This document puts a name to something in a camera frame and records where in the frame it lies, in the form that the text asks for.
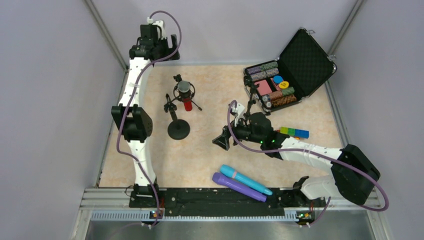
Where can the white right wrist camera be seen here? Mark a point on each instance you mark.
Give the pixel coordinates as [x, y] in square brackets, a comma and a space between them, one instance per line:
[237, 111]

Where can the lime green toy brick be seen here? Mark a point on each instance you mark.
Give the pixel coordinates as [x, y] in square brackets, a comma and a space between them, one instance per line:
[284, 130]

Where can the orange black chip stack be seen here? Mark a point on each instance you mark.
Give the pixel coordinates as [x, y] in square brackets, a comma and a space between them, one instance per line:
[280, 101]

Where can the shock mount tripod stand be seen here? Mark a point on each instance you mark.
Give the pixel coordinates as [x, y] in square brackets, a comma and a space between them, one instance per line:
[175, 93]

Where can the cyan toy microphone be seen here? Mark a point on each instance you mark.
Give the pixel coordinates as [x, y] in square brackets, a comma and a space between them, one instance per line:
[232, 173]

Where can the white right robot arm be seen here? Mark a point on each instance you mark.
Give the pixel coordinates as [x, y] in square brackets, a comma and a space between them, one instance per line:
[349, 173]

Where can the blue round dealer chip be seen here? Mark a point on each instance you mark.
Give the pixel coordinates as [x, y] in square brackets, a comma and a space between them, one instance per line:
[277, 79]

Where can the yellow round dealer chip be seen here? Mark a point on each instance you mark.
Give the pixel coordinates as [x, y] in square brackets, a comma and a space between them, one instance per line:
[284, 85]

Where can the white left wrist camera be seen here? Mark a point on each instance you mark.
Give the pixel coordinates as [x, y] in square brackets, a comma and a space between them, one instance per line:
[160, 24]

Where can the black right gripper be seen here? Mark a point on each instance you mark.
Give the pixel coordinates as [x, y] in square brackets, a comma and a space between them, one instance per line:
[231, 135]

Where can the blue toy brick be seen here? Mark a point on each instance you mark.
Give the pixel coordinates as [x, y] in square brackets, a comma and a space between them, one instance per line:
[302, 134]

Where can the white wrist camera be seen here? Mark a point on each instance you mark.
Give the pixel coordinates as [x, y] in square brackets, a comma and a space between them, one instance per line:
[160, 24]
[237, 111]

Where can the red playing card deck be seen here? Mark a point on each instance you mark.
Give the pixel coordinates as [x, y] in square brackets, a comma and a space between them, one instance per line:
[263, 87]

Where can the black poker chip case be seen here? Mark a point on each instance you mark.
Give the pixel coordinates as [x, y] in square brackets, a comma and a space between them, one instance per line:
[303, 63]

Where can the purple toy microphone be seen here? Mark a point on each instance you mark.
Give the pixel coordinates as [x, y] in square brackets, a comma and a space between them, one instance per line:
[223, 180]

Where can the purple chip stack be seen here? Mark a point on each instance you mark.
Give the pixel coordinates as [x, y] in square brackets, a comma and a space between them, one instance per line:
[254, 70]

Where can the black round base stand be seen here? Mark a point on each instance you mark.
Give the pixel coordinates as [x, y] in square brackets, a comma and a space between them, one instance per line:
[178, 129]

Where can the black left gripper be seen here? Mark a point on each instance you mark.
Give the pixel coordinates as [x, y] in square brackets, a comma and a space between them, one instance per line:
[174, 43]

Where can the red white chip stack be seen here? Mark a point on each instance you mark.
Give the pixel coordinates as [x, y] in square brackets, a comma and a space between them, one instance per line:
[272, 96]

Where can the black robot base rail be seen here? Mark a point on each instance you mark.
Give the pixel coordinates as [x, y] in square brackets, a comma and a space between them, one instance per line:
[220, 202]

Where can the red glitter microphone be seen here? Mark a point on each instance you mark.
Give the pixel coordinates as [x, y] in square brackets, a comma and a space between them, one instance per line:
[185, 94]

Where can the green chip stack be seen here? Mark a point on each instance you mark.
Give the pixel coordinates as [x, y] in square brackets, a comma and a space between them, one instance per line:
[287, 91]

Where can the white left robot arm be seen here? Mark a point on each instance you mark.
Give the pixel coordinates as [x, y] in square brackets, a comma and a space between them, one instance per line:
[134, 124]

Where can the black tripod mic stand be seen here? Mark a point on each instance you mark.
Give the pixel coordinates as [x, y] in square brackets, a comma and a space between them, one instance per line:
[248, 83]

